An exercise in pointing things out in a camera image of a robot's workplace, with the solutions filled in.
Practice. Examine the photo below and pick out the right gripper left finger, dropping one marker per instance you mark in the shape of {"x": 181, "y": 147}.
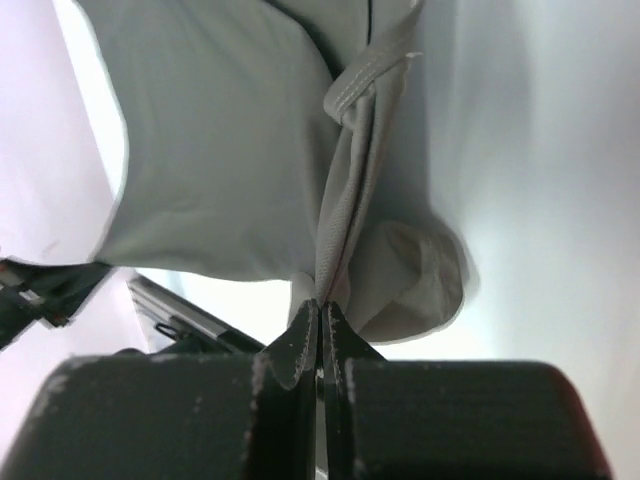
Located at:
{"x": 177, "y": 415}

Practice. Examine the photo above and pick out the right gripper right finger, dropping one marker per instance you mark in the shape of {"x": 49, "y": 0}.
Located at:
{"x": 450, "y": 419}

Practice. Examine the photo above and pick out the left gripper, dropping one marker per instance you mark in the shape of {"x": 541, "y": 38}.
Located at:
{"x": 53, "y": 294}

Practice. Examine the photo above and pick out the aluminium front rail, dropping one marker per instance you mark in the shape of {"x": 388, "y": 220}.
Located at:
{"x": 190, "y": 328}

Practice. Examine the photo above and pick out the dark grey t shirt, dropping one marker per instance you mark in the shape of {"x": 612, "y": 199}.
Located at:
{"x": 257, "y": 133}

